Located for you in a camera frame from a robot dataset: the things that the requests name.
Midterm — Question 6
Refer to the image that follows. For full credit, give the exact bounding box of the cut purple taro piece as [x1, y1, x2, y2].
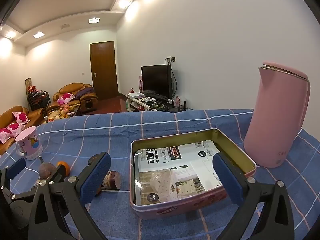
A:
[101, 170, 121, 190]

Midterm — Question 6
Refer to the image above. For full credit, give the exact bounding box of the pink cartoon mug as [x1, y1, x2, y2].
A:
[15, 126, 43, 161]

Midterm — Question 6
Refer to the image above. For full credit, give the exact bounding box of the pink tin box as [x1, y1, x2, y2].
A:
[130, 128, 257, 220]

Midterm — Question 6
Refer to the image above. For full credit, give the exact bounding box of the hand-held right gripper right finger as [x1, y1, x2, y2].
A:
[212, 152, 295, 240]

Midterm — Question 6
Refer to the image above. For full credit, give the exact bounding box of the brown wooden door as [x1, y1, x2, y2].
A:
[89, 41, 119, 100]

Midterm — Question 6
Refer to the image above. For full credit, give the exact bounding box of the pink floral cushion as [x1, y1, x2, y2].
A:
[12, 112, 28, 125]
[57, 93, 75, 105]
[7, 123, 25, 135]
[0, 127, 13, 144]

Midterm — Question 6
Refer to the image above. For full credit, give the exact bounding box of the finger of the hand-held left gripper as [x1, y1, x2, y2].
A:
[0, 158, 27, 198]
[47, 166, 66, 188]

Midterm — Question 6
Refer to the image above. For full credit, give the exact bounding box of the round brown taro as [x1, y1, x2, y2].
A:
[38, 162, 56, 179]

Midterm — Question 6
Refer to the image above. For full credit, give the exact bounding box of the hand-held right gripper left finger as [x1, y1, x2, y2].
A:
[29, 152, 112, 240]

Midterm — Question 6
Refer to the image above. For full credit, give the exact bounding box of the purple throw blanket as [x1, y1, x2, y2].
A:
[75, 86, 94, 99]

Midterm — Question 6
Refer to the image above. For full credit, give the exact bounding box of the white television stand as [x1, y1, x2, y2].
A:
[125, 93, 175, 112]

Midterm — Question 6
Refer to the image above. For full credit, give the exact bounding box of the coffee table with snacks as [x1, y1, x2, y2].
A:
[45, 102, 82, 123]

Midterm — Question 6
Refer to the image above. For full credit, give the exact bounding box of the pink electric kettle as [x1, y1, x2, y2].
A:
[244, 61, 311, 168]

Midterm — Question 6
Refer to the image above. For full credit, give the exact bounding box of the blue plaid blanket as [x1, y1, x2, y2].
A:
[0, 109, 320, 240]

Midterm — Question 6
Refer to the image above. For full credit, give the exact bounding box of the black television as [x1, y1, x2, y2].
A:
[141, 64, 173, 98]

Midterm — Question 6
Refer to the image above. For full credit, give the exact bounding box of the black router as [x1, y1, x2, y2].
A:
[168, 101, 187, 112]

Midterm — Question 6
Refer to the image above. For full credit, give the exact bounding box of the brown leather sofa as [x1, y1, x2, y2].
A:
[0, 106, 47, 155]

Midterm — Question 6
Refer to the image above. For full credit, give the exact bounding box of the black cluttered rack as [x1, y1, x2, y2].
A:
[27, 90, 52, 111]

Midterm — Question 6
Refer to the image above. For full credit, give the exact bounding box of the printed paper liner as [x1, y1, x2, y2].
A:
[134, 140, 223, 204]

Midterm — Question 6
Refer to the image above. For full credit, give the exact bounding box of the brown leather armchair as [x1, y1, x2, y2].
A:
[51, 83, 98, 110]

